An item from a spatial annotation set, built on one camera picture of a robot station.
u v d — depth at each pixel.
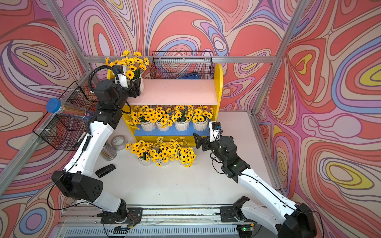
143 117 0.81
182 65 0.94
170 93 0.73
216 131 0.61
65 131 0.73
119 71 0.56
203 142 0.65
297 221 0.39
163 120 0.80
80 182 0.40
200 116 0.81
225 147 0.54
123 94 0.59
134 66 0.64
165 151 0.80
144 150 0.80
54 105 0.62
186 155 0.80
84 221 0.73
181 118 0.81
